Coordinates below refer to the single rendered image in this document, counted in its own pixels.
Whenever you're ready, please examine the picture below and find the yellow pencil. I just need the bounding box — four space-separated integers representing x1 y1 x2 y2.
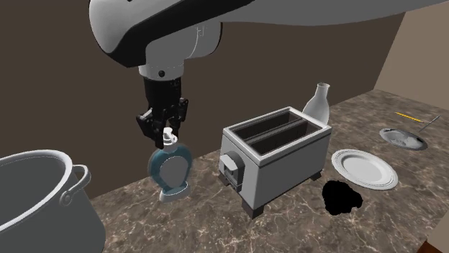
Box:
394 111 425 124

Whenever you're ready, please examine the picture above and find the grey shallow dish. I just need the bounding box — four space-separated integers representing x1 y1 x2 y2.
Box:
378 127 429 152

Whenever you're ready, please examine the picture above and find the white ceramic vase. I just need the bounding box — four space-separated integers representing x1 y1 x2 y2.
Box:
301 82 332 127

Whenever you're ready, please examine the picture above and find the blue soap dispenser bottle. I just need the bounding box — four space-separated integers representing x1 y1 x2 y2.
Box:
147 126 194 203

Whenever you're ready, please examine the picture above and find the white round plate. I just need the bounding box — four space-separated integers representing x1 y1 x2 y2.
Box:
330 148 399 191

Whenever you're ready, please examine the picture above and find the large silver cooking pot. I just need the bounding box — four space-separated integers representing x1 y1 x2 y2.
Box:
0 149 107 253

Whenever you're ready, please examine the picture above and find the silver two-slot toaster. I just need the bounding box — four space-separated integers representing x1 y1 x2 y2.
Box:
218 106 333 220

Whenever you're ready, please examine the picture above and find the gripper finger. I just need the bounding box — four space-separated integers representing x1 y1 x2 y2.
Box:
135 107 166 150
168 98 189 140

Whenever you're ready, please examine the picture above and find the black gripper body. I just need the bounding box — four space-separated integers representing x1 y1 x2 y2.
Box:
142 76 183 117

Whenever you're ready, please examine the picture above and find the thin grey metal utensil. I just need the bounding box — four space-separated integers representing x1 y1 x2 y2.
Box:
417 114 441 134

